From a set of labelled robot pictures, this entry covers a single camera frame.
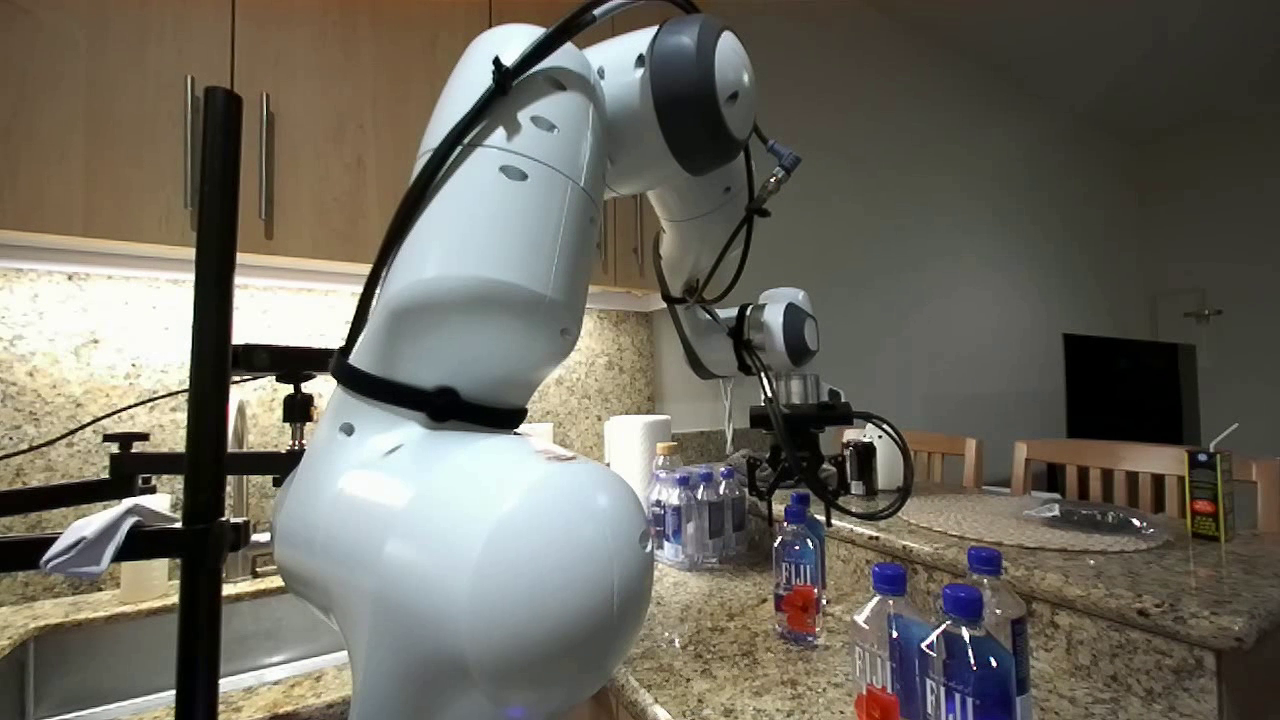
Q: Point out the woven round placemat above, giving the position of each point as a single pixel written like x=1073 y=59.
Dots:
x=980 y=522

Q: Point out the dark can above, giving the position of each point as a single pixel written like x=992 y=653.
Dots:
x=862 y=468

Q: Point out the dark drink carton with straw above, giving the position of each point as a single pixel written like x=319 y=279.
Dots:
x=1208 y=495

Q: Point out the black monitor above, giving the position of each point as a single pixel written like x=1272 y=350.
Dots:
x=1130 y=390

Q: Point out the paper towel roll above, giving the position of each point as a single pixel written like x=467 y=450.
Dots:
x=635 y=450

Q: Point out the wall cabinet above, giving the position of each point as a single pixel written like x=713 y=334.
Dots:
x=100 y=120

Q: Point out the white cloth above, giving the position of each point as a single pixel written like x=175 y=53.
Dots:
x=100 y=535

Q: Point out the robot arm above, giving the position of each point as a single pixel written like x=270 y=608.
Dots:
x=470 y=540

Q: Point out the wooden chair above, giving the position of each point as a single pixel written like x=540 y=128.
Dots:
x=945 y=458
x=1110 y=475

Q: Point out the water bottle with red flower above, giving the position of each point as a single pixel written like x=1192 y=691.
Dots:
x=798 y=590

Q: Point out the blue cap water bottle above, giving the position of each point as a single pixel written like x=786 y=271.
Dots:
x=1005 y=610
x=965 y=670
x=815 y=525
x=880 y=650

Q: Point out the sink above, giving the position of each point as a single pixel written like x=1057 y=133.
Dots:
x=130 y=650

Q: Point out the wall cabinet door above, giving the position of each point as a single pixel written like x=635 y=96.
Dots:
x=90 y=120
x=340 y=130

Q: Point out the black stand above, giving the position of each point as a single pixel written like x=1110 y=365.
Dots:
x=208 y=400

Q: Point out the white jug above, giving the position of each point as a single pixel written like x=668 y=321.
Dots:
x=890 y=455

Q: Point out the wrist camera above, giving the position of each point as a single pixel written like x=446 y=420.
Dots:
x=800 y=414

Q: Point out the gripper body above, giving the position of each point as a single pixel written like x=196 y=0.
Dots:
x=798 y=452

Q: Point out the bottle with tan cap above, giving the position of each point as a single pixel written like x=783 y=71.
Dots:
x=667 y=457

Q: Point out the clear plastic bag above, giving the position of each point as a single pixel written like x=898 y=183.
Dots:
x=1095 y=516

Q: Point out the shrink-wrapped pack of water bottles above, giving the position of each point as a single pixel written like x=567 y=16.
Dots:
x=700 y=520

